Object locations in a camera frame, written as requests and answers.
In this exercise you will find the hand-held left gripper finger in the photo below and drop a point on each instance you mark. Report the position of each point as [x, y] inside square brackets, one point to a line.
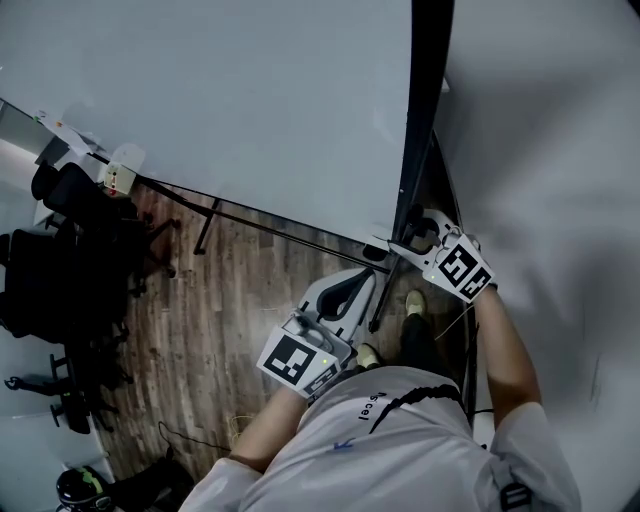
[320, 300]
[360, 310]

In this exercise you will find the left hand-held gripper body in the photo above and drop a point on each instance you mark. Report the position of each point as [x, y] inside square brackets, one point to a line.
[300, 360]

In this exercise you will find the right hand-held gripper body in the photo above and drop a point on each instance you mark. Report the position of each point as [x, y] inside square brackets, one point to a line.
[462, 267]

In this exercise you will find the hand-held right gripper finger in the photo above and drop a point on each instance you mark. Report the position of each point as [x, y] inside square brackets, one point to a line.
[417, 254]
[437, 225]

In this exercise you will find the white whiteboard with black frame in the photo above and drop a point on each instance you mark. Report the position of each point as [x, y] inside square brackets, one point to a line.
[225, 100]

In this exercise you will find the person's right forearm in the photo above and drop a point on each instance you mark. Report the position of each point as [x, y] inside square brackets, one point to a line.
[510, 360]

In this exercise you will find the person's left forearm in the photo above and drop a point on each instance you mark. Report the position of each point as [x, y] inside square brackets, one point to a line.
[272, 430]

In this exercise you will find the person's left shoe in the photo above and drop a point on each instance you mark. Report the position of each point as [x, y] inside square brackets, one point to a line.
[369, 356]

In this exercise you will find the person's shoe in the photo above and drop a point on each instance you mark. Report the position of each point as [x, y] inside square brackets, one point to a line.
[416, 302]
[369, 356]

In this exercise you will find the person's right shoe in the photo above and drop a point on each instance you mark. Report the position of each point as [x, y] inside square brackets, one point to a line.
[416, 302]

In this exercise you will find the person's dark trousers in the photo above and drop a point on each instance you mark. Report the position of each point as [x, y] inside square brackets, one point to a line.
[422, 345]

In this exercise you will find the person's white shirt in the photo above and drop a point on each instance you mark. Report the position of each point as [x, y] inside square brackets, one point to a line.
[400, 460]

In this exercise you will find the black office chair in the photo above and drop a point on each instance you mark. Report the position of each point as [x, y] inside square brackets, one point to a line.
[95, 205]
[55, 285]
[100, 365]

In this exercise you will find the black device with green light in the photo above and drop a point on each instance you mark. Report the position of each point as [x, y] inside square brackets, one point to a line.
[70, 405]

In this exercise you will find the white box with red buttons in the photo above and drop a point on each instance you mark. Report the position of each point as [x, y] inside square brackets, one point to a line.
[119, 178]

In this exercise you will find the white paper sheet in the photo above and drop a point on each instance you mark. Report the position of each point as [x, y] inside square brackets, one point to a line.
[70, 131]

